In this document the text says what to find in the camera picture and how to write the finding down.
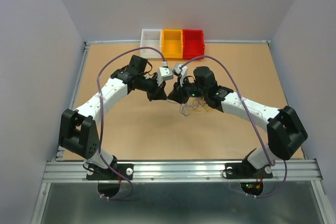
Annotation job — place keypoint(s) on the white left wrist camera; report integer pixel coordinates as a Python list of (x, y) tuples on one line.
[(164, 73)]

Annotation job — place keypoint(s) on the aluminium front rail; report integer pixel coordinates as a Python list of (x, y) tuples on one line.
[(176, 172)]

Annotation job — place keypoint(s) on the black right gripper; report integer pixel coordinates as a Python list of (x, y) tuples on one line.
[(177, 94)]

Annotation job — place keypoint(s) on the white plastic bin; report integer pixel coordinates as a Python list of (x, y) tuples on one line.
[(151, 38)]

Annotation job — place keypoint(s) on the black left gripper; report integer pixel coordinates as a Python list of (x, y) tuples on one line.
[(158, 92)]

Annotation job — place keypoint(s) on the yellow plastic bin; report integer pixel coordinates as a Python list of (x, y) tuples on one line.
[(172, 43)]

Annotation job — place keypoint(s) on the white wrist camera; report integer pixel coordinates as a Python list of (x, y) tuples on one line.
[(180, 71), (164, 73)]

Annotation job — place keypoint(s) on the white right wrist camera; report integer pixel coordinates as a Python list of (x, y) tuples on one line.
[(180, 71)]

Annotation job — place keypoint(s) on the red plastic bin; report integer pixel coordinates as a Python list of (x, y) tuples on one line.
[(193, 43)]

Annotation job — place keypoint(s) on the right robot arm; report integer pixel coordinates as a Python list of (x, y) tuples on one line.
[(284, 129)]

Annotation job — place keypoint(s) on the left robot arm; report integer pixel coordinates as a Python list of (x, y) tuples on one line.
[(78, 128)]

